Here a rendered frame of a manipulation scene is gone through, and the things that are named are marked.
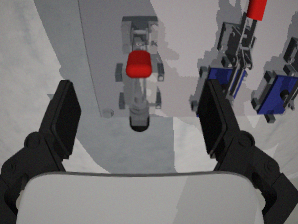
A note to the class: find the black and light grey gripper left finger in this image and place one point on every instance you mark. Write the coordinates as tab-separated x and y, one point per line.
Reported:
55	140

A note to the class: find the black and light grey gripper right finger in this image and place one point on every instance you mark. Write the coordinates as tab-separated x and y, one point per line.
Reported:
235	151

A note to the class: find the blue rectangular block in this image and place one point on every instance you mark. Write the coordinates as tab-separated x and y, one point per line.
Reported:
222	74
270	100

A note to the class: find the grey fixture plate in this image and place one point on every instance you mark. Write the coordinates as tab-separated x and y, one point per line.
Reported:
188	37

